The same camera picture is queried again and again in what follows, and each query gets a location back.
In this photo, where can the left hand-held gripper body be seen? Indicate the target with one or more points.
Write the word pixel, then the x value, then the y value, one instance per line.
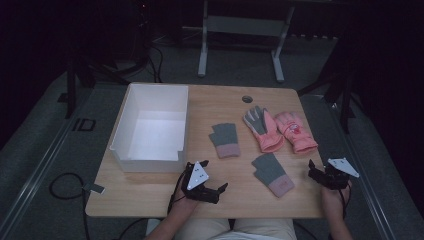
pixel 197 176

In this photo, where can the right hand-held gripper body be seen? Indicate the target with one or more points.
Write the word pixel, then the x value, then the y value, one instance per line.
pixel 336 173

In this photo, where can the grey fingerless glove pink cuff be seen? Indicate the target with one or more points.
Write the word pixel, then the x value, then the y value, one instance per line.
pixel 271 171
pixel 225 136

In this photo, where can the pink glove with print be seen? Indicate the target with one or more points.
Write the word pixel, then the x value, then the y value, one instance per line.
pixel 295 131

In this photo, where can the pink glove grey palm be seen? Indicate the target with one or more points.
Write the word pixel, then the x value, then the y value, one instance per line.
pixel 266 135

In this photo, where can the white rectangular box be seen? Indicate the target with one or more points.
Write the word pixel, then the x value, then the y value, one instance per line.
pixel 156 136

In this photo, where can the person's right hand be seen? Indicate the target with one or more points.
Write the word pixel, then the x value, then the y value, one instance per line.
pixel 333 200

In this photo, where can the person's left hand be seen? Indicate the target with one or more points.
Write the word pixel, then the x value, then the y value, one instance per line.
pixel 183 203

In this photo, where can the person's beige pants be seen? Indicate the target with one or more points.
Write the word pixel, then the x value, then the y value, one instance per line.
pixel 233 230

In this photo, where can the black metal stand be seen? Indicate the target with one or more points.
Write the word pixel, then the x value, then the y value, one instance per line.
pixel 86 76
pixel 336 90

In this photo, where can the grey tab on table edge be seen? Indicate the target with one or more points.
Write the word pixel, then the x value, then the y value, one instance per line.
pixel 94 188

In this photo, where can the white metal desk frame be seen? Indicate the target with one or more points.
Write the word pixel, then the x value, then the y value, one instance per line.
pixel 243 26

